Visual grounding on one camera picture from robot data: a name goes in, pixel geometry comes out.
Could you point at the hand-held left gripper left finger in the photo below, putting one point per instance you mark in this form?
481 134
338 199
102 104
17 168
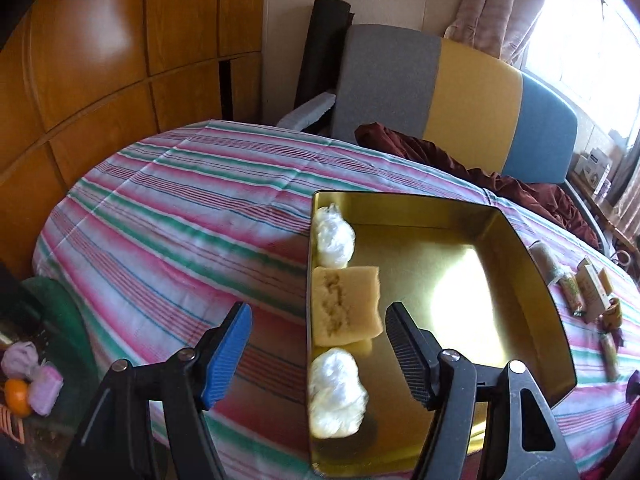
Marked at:
227 355

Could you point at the black rolled mat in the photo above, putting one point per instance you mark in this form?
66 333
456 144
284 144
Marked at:
320 50

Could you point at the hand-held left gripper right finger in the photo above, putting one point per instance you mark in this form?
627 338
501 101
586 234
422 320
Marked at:
409 355

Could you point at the white wrapped ball snack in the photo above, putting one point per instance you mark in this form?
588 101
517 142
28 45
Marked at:
332 240
332 395

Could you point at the grey yellow blue armchair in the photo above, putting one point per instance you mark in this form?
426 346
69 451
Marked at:
475 95

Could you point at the pink wrapped sweets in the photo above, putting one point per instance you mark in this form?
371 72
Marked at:
46 390

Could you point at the cream paper box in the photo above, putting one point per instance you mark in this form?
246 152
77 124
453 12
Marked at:
592 287

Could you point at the yellow brown snack packet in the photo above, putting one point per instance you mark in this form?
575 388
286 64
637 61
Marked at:
612 314

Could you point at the white carton box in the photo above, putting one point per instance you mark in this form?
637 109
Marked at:
592 167

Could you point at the dark red cloth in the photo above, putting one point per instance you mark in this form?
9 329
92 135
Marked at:
530 190

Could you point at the wooden wardrobe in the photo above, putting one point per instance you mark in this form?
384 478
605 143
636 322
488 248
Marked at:
100 70

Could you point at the cream round cake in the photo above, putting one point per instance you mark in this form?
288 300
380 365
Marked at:
545 262

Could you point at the window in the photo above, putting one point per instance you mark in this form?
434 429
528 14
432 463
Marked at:
590 45

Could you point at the beige side curtain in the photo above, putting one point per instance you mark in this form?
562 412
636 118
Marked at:
627 200

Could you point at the wooden side table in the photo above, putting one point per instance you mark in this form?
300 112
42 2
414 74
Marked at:
607 215

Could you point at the yellow sponge cake piece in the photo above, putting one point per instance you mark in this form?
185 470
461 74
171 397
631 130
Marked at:
345 305

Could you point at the green plastic stool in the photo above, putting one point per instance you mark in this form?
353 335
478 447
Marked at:
55 320

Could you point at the beige patterned curtain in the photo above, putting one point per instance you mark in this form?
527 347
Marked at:
495 5

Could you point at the gold tin box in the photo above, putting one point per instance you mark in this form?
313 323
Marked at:
450 280

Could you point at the orange fruit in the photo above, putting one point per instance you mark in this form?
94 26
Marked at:
16 396

